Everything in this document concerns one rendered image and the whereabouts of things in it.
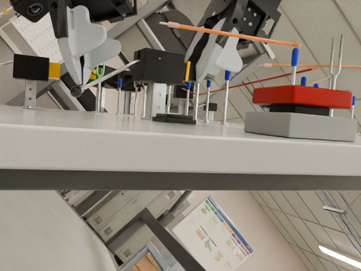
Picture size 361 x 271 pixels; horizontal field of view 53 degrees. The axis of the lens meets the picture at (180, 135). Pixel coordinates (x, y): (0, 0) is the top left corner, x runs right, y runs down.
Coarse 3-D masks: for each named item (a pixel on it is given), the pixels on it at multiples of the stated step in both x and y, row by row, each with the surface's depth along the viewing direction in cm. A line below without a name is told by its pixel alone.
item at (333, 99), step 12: (252, 96) 28; (264, 96) 26; (276, 96) 25; (288, 96) 23; (300, 96) 23; (312, 96) 24; (324, 96) 24; (336, 96) 24; (348, 96) 25; (276, 108) 26; (288, 108) 25; (300, 108) 25; (312, 108) 25; (324, 108) 25; (336, 108) 25; (348, 108) 25
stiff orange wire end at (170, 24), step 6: (168, 24) 37; (174, 24) 37; (180, 24) 38; (198, 30) 38; (204, 30) 39; (210, 30) 39; (216, 30) 39; (234, 36) 40; (240, 36) 40; (246, 36) 40; (270, 42) 41; (276, 42) 42; (282, 42) 42; (288, 42) 42
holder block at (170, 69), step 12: (144, 48) 45; (144, 60) 45; (156, 60) 46; (168, 60) 46; (180, 60) 47; (144, 72) 45; (156, 72) 46; (168, 72) 47; (180, 72) 47; (168, 84) 49; (180, 84) 48
